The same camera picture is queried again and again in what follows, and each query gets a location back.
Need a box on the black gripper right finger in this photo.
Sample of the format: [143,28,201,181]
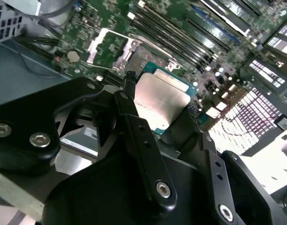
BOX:
[168,106,285,225]

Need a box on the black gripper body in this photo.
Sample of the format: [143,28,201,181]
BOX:
[44,150,220,225]

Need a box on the silver CPU green edge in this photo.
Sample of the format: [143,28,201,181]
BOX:
[133,61,198,137]

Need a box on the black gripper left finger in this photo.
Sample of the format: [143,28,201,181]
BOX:
[0,70,179,213]

